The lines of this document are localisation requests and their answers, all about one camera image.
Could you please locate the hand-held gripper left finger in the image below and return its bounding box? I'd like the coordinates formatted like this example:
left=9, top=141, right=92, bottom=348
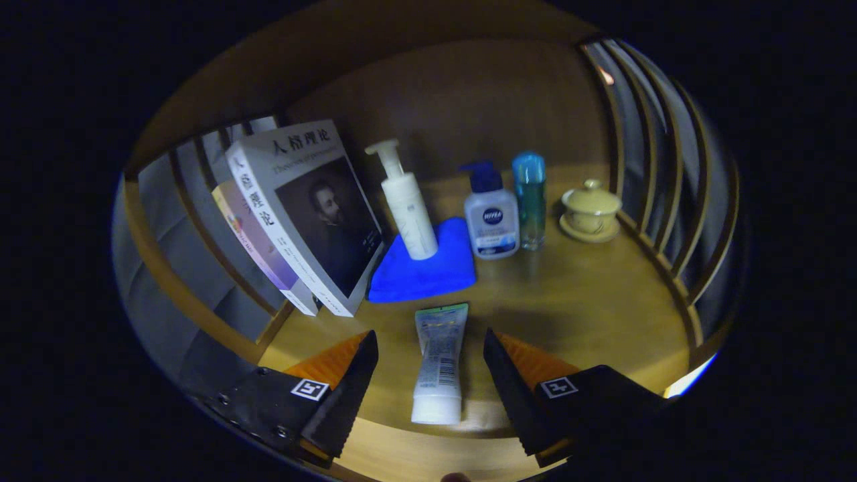
left=187, top=330, right=380, bottom=469

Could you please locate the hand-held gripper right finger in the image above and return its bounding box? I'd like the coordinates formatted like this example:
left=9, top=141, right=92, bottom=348
left=483, top=328, right=670, bottom=469

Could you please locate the white tube with green end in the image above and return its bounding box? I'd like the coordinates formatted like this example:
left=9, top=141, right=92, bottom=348
left=410, top=303, right=469, bottom=426

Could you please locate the wooden countertop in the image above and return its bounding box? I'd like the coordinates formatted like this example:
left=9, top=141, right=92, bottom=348
left=258, top=164, right=697, bottom=436

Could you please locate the wooden cabinet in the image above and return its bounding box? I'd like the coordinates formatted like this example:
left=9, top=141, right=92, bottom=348
left=110, top=0, right=745, bottom=482

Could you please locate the blue folded cloth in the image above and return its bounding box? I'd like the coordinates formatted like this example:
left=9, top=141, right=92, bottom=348
left=368, top=216, right=477, bottom=303

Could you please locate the grey bottle with blue pump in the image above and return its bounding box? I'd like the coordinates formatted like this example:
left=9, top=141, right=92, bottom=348
left=459, top=161, right=521, bottom=260

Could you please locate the white table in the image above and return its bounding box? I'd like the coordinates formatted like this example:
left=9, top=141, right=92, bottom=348
left=663, top=355, right=717, bottom=399

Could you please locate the pink book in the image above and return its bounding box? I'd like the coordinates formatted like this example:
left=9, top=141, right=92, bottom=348
left=212, top=179, right=321, bottom=317

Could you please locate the white book with portrait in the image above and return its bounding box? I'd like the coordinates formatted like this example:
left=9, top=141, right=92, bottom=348
left=225, top=119, right=386, bottom=317

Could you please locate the white pump bottle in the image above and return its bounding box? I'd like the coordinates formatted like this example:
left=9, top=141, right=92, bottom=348
left=365, top=139, right=439, bottom=261

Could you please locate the teal glass bottle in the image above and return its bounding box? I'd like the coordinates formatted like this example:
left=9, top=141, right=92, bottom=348
left=512, top=152, right=547, bottom=252

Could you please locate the yellow lidded tea cup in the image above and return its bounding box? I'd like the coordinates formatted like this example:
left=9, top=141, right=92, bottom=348
left=560, top=179, right=623, bottom=243

